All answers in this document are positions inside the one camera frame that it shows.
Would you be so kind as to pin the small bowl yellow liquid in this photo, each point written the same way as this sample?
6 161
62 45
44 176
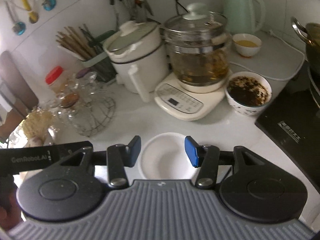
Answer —
246 45

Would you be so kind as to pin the person left hand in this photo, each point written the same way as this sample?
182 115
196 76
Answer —
11 217

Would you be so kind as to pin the mint green electric kettle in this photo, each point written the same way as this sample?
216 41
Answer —
241 16

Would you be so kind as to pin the white electric cooking pot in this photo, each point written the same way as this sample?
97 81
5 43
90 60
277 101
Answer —
139 57

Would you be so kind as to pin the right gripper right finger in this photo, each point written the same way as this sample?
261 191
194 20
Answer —
204 157

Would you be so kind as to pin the glass health kettle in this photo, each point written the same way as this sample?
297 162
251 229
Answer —
198 45

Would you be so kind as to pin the white plastic bowl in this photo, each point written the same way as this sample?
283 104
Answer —
164 157

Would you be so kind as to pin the white kettle base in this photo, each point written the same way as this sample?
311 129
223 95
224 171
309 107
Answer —
188 105

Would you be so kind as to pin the red lid plastic jar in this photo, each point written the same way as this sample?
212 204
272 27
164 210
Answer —
57 79

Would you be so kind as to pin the dark wooden cutting board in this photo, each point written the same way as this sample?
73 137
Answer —
17 98

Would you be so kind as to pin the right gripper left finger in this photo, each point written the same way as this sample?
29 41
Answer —
118 157

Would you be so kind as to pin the chopstick holder with chopsticks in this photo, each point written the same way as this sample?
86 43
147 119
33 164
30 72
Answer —
88 50

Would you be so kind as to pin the dried noodle bundle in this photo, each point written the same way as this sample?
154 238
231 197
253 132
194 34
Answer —
37 123

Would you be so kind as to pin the bowl with garlic and noodles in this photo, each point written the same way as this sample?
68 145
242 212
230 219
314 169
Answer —
38 142

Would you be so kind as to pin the black induction cooktop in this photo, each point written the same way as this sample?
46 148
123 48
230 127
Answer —
291 121

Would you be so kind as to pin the bowl of dark tea leaves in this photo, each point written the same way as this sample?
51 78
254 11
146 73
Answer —
248 93

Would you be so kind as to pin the wire basket with glassware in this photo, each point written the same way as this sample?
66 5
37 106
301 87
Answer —
84 105

